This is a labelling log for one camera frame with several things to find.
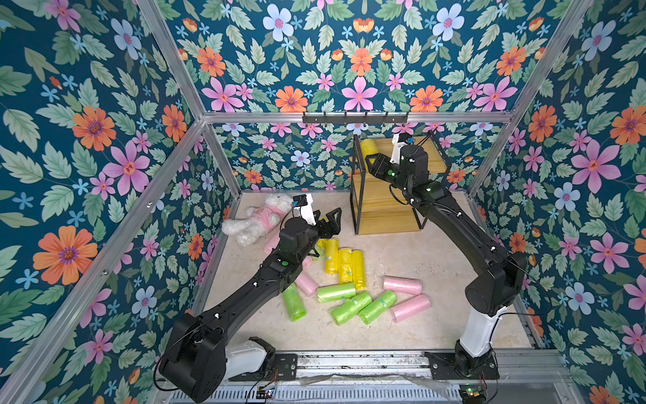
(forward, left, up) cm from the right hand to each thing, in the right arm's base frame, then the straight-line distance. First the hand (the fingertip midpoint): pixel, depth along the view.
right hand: (371, 156), depth 78 cm
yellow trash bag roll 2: (-16, +13, -34) cm, 40 cm away
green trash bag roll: (-35, +24, -34) cm, 54 cm away
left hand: (-14, +11, -9) cm, 20 cm away
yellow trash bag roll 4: (-21, +3, -35) cm, 41 cm away
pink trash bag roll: (-27, +22, -37) cm, 50 cm away
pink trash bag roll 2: (-26, -12, -35) cm, 45 cm away
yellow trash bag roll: (-10, +17, -35) cm, 40 cm away
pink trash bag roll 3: (-34, -14, -36) cm, 51 cm away
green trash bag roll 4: (-32, -6, -35) cm, 48 cm away
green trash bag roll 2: (-29, +11, -36) cm, 48 cm away
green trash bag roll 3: (-35, +7, -37) cm, 51 cm away
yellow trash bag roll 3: (-20, +8, -34) cm, 40 cm away
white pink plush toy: (+1, +46, -34) cm, 57 cm away
